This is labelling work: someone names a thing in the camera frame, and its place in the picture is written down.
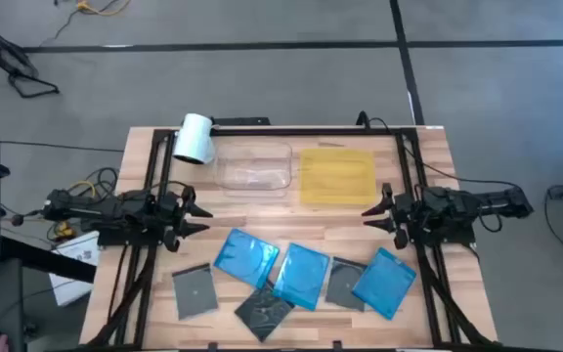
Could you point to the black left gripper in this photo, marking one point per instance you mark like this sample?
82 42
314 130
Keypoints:
169 215

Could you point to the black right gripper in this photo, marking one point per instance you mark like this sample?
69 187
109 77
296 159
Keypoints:
406 212

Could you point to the blue plastic disc case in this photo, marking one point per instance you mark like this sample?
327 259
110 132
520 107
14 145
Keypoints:
246 257
384 282
302 276

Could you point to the black clear jewel case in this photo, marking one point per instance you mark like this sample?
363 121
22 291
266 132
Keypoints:
194 292
262 315
342 286

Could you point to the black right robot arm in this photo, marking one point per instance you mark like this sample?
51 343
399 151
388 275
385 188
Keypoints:
482 203

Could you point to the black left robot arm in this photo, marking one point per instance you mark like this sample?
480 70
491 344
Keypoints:
96 212

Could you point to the yellow plastic bin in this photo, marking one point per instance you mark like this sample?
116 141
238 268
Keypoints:
337 176

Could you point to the clear plastic bin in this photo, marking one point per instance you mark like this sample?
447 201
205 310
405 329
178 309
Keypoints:
254 171

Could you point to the white cylindrical spotlight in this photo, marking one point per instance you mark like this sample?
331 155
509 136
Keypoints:
194 139

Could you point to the white printed cardboard box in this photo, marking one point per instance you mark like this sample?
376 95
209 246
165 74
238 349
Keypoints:
73 269

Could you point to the black aluminium table frame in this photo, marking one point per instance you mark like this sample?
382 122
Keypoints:
311 131

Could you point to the black table edge bracket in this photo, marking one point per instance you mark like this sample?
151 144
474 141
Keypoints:
337 344
211 346

